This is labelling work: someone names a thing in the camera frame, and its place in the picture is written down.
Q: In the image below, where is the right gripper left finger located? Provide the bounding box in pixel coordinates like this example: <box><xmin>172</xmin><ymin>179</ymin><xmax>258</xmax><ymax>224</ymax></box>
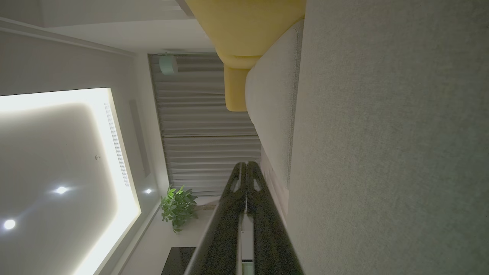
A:
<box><xmin>183</xmin><ymin>162</ymin><xmax>247</xmax><ymax>275</ymax></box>

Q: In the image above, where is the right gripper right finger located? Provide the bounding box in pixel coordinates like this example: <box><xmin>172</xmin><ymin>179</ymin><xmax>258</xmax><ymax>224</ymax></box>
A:
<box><xmin>246</xmin><ymin>162</ymin><xmax>304</xmax><ymax>275</ymax></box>

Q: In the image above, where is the green potted plant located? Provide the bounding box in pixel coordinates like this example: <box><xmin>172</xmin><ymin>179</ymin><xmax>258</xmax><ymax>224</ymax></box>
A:
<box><xmin>160</xmin><ymin>184</ymin><xmax>199</xmax><ymax>233</ymax></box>

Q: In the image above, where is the yellow sofa section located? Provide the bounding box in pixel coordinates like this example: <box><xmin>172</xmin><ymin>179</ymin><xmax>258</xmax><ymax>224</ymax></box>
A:
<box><xmin>185</xmin><ymin>0</ymin><xmax>306</xmax><ymax>112</ymax></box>

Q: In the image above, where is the black flat panel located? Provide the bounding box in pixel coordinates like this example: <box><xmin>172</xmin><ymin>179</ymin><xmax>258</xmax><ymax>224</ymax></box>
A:
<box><xmin>161</xmin><ymin>247</ymin><xmax>196</xmax><ymax>275</ymax></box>

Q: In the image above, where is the white round wall device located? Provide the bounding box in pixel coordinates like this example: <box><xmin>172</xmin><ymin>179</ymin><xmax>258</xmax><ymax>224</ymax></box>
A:
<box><xmin>159</xmin><ymin>53</ymin><xmax>178</xmax><ymax>76</ymax></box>

